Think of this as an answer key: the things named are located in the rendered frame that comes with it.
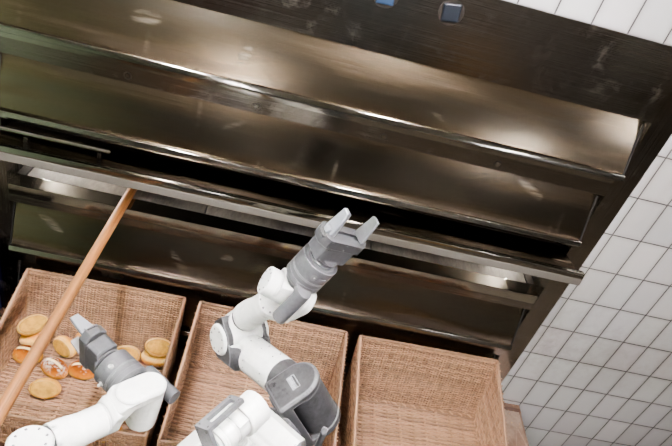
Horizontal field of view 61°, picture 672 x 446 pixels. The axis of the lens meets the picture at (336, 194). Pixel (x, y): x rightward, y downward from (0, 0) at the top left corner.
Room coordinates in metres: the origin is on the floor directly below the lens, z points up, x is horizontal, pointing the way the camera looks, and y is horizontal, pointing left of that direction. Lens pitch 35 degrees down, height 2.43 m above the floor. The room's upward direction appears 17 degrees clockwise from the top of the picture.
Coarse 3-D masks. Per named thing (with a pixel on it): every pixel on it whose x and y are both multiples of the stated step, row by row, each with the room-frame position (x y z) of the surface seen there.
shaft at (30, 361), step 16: (128, 192) 1.41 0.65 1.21; (112, 224) 1.25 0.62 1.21; (96, 240) 1.17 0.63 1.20; (96, 256) 1.12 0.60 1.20; (80, 272) 1.04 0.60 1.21; (64, 304) 0.93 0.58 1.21; (48, 320) 0.87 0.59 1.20; (48, 336) 0.83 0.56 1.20; (32, 352) 0.77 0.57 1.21; (32, 368) 0.74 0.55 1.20; (16, 384) 0.69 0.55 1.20; (0, 400) 0.65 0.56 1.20; (0, 416) 0.61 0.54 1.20
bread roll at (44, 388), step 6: (42, 378) 1.05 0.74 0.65; (48, 378) 1.05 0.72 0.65; (30, 384) 1.02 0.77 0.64; (36, 384) 1.02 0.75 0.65; (42, 384) 1.03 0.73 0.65; (48, 384) 1.03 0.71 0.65; (54, 384) 1.04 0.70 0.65; (60, 384) 1.06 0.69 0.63; (30, 390) 1.01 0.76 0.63; (36, 390) 1.01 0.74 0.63; (42, 390) 1.02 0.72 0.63; (48, 390) 1.02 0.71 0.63; (54, 390) 1.03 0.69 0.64; (60, 390) 1.04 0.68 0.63; (36, 396) 1.00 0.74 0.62; (42, 396) 1.01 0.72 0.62; (48, 396) 1.01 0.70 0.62; (54, 396) 1.02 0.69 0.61
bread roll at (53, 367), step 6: (48, 360) 1.12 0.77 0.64; (54, 360) 1.12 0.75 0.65; (60, 360) 1.14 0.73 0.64; (42, 366) 1.10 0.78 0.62; (48, 366) 1.10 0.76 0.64; (54, 366) 1.10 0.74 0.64; (60, 366) 1.11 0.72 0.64; (66, 366) 1.13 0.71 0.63; (48, 372) 1.09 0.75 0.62; (54, 372) 1.09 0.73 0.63; (60, 372) 1.10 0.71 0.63; (66, 372) 1.11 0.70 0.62; (54, 378) 1.09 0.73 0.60; (60, 378) 1.09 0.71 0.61
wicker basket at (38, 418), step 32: (32, 288) 1.27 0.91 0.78; (64, 288) 1.30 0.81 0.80; (96, 288) 1.32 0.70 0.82; (128, 288) 1.34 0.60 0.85; (0, 320) 1.10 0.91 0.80; (64, 320) 1.26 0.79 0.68; (96, 320) 1.29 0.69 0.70; (128, 320) 1.31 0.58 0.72; (160, 320) 1.33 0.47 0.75; (0, 352) 1.07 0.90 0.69; (0, 384) 1.02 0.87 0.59; (64, 384) 1.09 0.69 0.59; (32, 416) 0.95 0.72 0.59
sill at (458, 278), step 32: (32, 192) 1.33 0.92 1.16; (64, 192) 1.36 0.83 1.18; (96, 192) 1.40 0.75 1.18; (160, 224) 1.38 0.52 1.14; (192, 224) 1.40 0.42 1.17; (224, 224) 1.44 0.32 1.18; (352, 256) 1.47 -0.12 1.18; (384, 256) 1.53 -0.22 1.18; (480, 288) 1.54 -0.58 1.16; (512, 288) 1.57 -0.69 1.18
